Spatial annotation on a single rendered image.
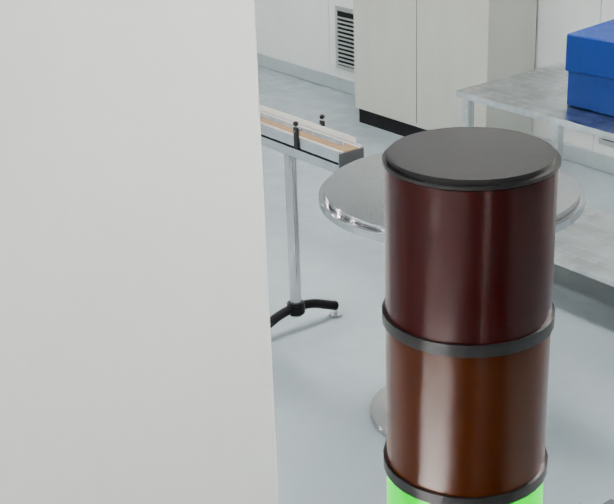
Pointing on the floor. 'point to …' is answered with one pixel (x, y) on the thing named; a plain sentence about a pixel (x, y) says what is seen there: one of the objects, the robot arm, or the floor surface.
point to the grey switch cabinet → (438, 60)
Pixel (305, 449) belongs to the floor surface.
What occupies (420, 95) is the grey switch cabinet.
